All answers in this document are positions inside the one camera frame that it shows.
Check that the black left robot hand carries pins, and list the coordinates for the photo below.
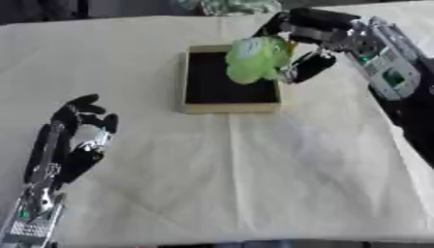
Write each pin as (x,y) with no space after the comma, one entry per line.
(63,155)

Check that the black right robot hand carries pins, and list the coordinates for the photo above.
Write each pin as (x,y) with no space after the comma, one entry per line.
(316,22)

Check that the green soft toy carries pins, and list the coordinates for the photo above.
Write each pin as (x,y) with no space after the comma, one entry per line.
(256,59)

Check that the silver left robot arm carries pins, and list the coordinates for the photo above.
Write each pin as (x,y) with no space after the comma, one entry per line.
(31,215)

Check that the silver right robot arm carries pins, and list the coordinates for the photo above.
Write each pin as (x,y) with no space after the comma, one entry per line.
(395,77)

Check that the tan box with black inside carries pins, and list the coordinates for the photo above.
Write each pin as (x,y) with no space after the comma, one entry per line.
(229,80)

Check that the green patterned bag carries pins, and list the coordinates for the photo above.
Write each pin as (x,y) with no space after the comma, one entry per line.
(231,7)

